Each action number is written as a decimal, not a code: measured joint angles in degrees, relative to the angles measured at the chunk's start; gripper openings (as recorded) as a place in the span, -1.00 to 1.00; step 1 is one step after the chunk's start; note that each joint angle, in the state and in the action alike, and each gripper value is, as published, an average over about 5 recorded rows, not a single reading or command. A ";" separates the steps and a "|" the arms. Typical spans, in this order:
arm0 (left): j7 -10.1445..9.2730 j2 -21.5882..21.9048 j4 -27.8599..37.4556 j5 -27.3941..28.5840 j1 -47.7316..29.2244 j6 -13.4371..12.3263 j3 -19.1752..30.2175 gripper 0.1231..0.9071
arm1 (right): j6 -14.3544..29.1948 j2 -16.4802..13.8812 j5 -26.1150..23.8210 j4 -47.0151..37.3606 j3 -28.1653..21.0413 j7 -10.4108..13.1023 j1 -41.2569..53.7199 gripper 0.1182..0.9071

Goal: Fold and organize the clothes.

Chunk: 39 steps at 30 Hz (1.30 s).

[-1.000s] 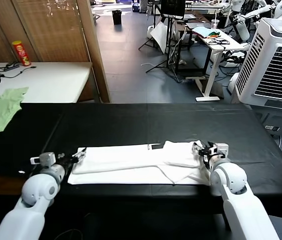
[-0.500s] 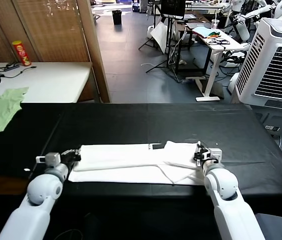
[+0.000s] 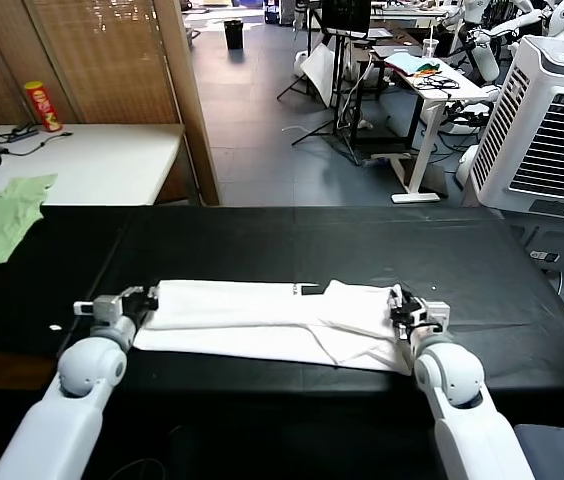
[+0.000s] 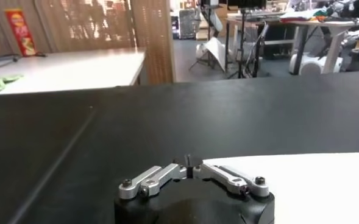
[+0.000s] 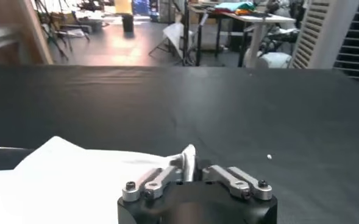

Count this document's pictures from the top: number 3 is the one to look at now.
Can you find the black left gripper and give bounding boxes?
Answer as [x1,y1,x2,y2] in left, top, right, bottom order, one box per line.
[120,284,160,318]

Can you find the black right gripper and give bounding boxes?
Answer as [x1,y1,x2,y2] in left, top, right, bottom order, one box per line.
[387,283,424,332]

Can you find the white printed t-shirt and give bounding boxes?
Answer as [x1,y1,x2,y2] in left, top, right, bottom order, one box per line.
[131,279,416,376]

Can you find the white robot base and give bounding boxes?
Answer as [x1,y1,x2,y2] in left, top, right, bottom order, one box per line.
[456,144,481,190]

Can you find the black table cover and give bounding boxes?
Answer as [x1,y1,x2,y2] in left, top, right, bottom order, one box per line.
[0,202,564,401]

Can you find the white side table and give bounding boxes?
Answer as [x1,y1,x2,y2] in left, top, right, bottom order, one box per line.
[0,123,188,207]

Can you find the red chips can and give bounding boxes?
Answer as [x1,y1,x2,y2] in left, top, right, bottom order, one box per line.
[23,80,64,133]

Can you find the black tripod stand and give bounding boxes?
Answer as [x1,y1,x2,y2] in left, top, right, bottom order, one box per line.
[276,28,366,166]

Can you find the white standing desk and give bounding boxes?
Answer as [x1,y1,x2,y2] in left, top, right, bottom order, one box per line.
[369,46,503,205]

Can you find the grey blue chair seat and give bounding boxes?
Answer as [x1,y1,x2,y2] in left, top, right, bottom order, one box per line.
[514,423,564,480]

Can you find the white air cooler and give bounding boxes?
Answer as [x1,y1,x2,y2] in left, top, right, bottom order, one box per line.
[461,34,564,274]

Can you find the pale teal cloth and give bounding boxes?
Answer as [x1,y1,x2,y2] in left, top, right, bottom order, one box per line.
[384,52,426,76]

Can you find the wooden folding screen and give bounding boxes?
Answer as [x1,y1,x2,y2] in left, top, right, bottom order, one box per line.
[0,0,223,207]

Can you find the white leaning board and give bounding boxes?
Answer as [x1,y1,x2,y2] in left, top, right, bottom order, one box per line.
[300,42,336,109]

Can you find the grey laptop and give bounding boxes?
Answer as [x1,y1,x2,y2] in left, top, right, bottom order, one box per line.
[371,42,424,58]

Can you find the plastic cup with straw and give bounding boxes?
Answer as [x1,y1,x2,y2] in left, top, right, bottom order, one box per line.
[422,26,441,59]

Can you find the white humanoid robot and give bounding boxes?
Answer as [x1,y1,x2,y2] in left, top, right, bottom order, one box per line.
[441,0,546,84]

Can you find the black trash bin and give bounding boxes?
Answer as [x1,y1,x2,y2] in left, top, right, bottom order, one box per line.
[224,20,245,51]

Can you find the white long table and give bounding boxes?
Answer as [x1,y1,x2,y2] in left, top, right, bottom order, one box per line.
[369,1,463,21]

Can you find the black monitor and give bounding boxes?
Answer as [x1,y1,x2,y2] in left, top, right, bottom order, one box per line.
[321,0,372,41]

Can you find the white round robot head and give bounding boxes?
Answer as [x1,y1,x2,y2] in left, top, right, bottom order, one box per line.
[543,0,564,41]

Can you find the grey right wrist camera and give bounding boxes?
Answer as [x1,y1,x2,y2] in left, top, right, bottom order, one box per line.
[411,298,451,334]

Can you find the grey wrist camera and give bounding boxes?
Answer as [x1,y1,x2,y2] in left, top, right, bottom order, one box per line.
[72,294,126,327]
[411,298,451,334]

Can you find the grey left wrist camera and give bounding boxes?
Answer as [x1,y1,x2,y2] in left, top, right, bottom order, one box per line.
[72,294,126,327]

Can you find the thin black cable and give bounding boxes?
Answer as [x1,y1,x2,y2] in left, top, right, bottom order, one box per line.
[0,126,73,159]

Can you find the black cable bundle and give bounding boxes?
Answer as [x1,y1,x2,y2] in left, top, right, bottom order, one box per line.
[414,73,461,92]

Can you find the black frame desk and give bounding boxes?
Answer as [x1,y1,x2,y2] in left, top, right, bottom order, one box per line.
[349,24,426,153]

